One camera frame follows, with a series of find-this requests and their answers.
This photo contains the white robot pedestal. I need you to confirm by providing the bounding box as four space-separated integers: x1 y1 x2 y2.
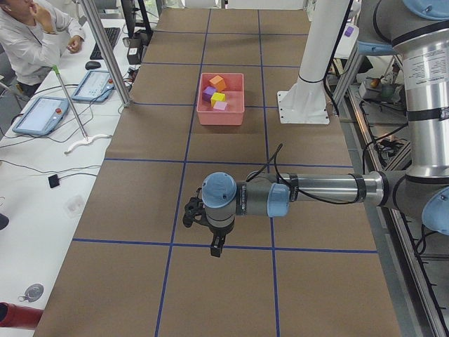
277 0 352 125

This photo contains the black power box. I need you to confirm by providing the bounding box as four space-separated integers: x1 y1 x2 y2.
127 32 149 65

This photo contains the black camera cable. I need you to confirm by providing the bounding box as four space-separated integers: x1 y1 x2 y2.
245 142 355 204

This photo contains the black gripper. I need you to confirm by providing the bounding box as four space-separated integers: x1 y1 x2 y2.
209 223 234 258

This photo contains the pink foam block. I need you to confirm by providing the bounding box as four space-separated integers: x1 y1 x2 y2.
213 101 228 111

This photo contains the far teach pendant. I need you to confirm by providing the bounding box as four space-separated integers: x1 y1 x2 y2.
72 70 114 103

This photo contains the red cylinder bottle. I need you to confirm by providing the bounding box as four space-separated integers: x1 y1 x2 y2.
1 302 43 330

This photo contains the black monitor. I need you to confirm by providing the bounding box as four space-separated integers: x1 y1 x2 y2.
121 0 153 40

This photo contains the seated person white shirt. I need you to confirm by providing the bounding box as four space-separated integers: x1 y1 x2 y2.
1 1 86 98

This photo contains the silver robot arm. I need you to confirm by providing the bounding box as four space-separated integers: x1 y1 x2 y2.
182 1 448 257

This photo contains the near teach pendant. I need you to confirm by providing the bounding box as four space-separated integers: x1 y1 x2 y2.
13 96 69 136

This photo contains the pink plastic bin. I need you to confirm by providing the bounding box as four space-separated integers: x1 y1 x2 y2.
196 73 245 126

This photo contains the black keyboard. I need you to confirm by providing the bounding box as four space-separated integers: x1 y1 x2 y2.
89 26 121 60

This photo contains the orange foam block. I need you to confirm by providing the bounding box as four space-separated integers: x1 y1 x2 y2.
208 75 227 92

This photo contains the purple foam block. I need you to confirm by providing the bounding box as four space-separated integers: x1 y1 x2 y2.
201 86 217 103

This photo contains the yellow foam block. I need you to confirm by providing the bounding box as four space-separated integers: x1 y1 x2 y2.
210 92 226 107

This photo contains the teach pendant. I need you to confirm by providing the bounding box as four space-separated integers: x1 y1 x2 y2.
13 96 69 136
72 70 114 103

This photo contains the black computer mouse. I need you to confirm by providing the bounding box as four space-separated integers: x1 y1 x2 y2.
85 60 102 70

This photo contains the small black square device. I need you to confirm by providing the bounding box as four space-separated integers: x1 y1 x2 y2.
48 173 60 189

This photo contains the metal grabber stick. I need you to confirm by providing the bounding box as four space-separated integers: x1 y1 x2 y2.
51 64 112 156

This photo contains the round metal keyring disc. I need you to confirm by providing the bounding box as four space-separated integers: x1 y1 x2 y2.
18 283 44 303

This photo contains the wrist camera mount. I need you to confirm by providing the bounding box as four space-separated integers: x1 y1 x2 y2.
182 197 208 228

